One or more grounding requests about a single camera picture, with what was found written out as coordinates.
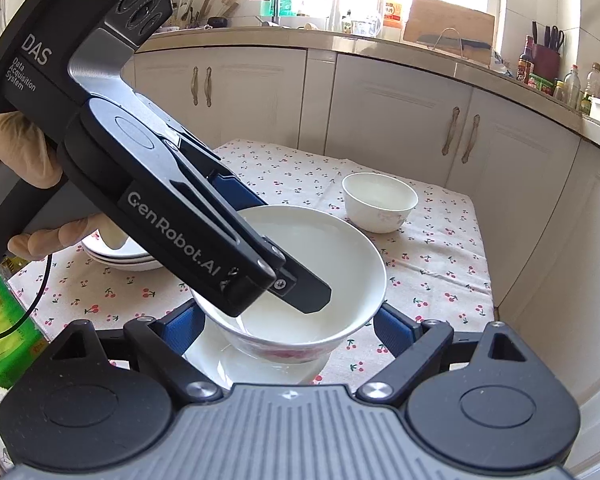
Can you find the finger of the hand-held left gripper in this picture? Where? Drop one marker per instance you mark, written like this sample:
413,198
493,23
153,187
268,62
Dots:
305,295
230,187

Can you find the black cleaver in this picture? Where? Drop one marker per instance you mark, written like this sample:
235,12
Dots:
455,45

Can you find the dark sauce bottle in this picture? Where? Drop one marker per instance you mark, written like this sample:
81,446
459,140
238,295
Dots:
525,62

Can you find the green plastic packet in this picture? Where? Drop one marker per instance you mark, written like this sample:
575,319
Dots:
5,340

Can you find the person's left hand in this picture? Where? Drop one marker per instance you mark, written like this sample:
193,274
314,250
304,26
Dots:
15,145

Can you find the white pink-flower bowl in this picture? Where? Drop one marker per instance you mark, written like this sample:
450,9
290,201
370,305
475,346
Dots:
340,270
380,200
215,360

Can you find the kitchen countertop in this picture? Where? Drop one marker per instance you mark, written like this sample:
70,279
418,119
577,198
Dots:
380,45

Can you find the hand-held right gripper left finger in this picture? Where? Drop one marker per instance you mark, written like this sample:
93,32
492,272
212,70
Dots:
180,325

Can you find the kitchen utensils in holder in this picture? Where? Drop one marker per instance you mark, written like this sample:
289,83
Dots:
210,10

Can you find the tall white bottle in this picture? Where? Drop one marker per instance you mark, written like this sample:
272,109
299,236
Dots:
335,12

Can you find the orange label bottle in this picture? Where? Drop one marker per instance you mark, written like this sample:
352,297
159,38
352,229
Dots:
392,10

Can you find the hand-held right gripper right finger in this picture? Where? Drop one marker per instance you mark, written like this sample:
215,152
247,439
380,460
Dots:
392,325

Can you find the cherry-print tablecloth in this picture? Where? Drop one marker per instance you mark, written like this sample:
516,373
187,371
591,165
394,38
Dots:
430,270

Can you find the metal kitchen faucet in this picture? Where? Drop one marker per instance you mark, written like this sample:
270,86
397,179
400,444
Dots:
275,0

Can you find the dark red knife block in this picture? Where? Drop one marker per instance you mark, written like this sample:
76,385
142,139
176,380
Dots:
545,57

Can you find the wooden cutting board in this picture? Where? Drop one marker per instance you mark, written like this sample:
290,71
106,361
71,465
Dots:
450,20

